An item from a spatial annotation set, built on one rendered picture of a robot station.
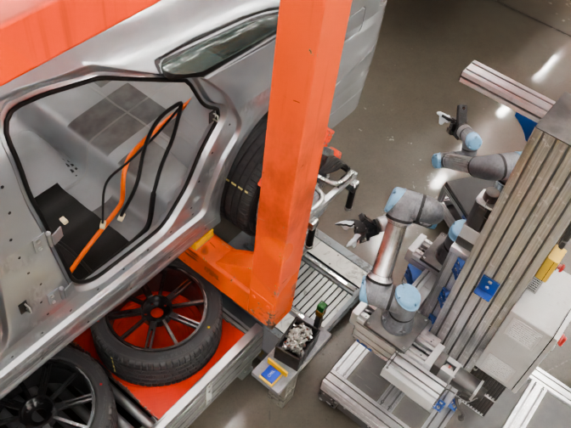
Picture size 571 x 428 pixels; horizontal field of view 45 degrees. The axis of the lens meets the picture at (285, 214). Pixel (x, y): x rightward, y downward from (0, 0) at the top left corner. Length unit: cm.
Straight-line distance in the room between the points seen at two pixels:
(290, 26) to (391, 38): 402
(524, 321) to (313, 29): 145
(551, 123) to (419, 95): 329
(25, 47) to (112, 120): 229
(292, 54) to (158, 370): 177
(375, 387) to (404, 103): 257
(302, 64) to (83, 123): 168
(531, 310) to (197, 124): 169
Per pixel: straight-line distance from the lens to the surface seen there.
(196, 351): 336
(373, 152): 503
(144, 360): 334
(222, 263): 335
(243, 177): 328
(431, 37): 628
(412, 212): 287
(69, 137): 364
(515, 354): 305
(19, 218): 246
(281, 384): 335
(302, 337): 334
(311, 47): 214
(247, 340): 352
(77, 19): 138
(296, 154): 244
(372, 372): 373
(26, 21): 131
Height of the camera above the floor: 346
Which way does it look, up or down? 50 degrees down
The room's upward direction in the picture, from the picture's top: 9 degrees clockwise
